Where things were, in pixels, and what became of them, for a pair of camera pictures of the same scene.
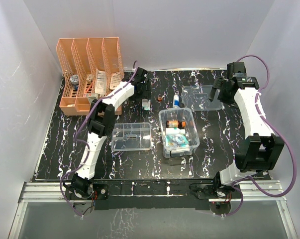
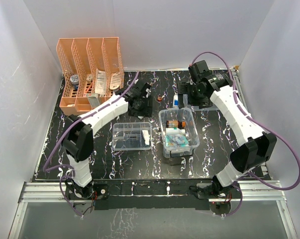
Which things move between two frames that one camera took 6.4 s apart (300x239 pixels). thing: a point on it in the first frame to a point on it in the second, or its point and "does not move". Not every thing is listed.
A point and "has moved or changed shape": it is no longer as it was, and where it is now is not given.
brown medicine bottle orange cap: x=175 y=123 does not move
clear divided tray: x=131 y=137 does not move
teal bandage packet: x=176 y=140 does not move
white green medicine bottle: x=174 y=131 does not move
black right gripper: x=220 y=83 to x=183 y=89
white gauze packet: x=146 y=103 has moved or changed shape
